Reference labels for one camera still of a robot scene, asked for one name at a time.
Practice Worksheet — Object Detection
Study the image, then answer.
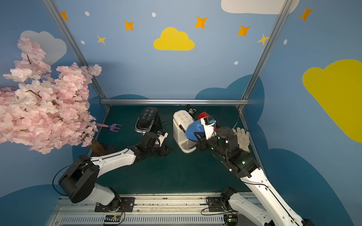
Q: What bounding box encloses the white coffee machine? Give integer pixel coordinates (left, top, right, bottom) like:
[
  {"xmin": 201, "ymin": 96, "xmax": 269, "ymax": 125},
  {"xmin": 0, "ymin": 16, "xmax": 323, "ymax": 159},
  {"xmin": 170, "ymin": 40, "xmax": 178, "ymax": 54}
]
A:
[{"xmin": 173, "ymin": 110, "xmax": 196, "ymax": 153}]

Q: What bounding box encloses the purple toy fork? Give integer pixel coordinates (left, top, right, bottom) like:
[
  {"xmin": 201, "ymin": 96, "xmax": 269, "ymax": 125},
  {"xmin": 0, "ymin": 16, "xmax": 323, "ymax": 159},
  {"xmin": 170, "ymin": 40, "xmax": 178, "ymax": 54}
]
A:
[{"xmin": 96, "ymin": 123, "xmax": 122, "ymax": 132}]

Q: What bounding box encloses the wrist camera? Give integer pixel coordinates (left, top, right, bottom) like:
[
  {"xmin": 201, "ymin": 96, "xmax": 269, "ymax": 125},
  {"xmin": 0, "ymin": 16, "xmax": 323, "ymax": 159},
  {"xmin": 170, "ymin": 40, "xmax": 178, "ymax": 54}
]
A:
[
  {"xmin": 200, "ymin": 116, "xmax": 216, "ymax": 140},
  {"xmin": 155, "ymin": 130, "xmax": 168, "ymax": 147}
]

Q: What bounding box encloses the blue grey cleaning cloth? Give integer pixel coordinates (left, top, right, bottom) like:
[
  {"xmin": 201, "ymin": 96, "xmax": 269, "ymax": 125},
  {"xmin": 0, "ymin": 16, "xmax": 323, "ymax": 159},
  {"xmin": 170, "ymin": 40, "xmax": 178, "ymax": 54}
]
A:
[{"xmin": 185, "ymin": 120, "xmax": 206, "ymax": 142}]

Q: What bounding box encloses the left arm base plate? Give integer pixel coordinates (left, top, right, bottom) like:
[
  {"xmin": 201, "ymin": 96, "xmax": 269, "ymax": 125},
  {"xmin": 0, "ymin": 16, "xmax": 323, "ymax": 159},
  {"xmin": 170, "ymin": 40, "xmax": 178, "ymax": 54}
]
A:
[{"xmin": 94, "ymin": 197, "xmax": 135, "ymax": 212}]

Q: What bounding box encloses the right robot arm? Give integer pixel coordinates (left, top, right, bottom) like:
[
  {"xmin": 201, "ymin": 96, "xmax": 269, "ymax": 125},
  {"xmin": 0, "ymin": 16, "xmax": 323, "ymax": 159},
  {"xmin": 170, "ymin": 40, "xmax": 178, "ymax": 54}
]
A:
[{"xmin": 195, "ymin": 127, "xmax": 313, "ymax": 226}]

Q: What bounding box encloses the left aluminium frame post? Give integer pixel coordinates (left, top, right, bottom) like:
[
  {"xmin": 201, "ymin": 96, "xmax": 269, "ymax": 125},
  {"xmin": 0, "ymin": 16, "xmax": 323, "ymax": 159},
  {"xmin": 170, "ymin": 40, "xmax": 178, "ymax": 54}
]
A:
[{"xmin": 43, "ymin": 0, "xmax": 107, "ymax": 100}]

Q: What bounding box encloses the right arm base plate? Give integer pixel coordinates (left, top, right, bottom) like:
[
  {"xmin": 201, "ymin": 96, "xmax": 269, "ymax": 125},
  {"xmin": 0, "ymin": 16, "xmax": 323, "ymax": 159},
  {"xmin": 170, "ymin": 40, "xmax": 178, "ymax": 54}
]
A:
[{"xmin": 206, "ymin": 196, "xmax": 227, "ymax": 212}]

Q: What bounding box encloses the white knit glove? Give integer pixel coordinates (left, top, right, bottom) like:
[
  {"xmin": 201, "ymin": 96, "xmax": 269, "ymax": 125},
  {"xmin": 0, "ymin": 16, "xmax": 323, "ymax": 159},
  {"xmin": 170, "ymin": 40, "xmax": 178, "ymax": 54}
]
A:
[{"xmin": 232, "ymin": 127, "xmax": 250, "ymax": 153}]

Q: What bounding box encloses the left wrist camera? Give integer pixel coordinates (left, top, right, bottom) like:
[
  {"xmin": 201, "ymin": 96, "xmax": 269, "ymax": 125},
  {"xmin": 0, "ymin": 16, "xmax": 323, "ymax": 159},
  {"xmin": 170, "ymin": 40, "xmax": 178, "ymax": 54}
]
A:
[{"xmin": 155, "ymin": 130, "xmax": 168, "ymax": 147}]

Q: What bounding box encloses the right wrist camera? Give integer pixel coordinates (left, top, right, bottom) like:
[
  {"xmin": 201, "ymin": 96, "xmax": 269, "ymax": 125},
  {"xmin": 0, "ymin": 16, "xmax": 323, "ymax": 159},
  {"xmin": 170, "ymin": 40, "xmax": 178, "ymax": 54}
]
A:
[{"xmin": 200, "ymin": 116, "xmax": 216, "ymax": 140}]

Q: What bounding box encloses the horizontal aluminium frame bar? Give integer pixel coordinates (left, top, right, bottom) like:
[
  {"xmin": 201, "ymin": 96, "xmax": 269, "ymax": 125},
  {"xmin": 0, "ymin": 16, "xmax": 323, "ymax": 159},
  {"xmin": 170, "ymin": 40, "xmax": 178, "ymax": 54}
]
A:
[{"xmin": 100, "ymin": 99, "xmax": 248, "ymax": 105}]

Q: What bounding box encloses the aluminium frame post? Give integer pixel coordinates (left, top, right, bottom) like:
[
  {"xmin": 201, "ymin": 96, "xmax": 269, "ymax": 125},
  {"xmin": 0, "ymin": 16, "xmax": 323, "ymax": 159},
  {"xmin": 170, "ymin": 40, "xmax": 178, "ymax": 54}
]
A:
[
  {"xmin": 238, "ymin": 0, "xmax": 295, "ymax": 113},
  {"xmin": 43, "ymin": 0, "xmax": 107, "ymax": 100}
]

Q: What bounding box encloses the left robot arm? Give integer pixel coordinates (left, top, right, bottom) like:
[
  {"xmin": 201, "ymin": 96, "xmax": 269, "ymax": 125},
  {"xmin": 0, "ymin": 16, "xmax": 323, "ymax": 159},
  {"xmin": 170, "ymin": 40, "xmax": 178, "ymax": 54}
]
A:
[{"xmin": 58, "ymin": 130, "xmax": 171, "ymax": 206}]

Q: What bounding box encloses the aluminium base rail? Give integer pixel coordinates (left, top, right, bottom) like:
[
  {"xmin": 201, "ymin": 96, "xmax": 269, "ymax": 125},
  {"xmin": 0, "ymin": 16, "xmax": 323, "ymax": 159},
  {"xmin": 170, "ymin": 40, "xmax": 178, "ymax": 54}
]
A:
[{"xmin": 48, "ymin": 193, "xmax": 263, "ymax": 226}]

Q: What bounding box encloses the black coffee machine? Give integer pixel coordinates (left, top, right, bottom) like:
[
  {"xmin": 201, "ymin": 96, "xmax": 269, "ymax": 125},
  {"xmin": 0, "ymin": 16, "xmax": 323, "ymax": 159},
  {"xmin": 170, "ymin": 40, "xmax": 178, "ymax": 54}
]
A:
[{"xmin": 135, "ymin": 107, "xmax": 163, "ymax": 134}]

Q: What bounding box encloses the red coffee machine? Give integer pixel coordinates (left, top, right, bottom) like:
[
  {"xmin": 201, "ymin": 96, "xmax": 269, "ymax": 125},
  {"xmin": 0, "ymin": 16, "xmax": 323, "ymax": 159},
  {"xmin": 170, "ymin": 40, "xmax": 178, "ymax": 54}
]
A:
[{"xmin": 198, "ymin": 112, "xmax": 210, "ymax": 120}]

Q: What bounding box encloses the pink cherry blossom tree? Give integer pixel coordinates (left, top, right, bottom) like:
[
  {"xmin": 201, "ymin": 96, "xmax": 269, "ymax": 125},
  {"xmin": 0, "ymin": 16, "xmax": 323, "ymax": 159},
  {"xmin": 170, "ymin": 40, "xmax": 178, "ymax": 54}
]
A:
[{"xmin": 1, "ymin": 38, "xmax": 102, "ymax": 154}]

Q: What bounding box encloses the right aluminium frame post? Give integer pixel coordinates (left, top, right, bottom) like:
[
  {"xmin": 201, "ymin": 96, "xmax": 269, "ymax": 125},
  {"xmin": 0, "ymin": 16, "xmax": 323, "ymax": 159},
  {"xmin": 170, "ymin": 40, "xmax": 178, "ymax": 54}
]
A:
[{"xmin": 238, "ymin": 0, "xmax": 295, "ymax": 113}]

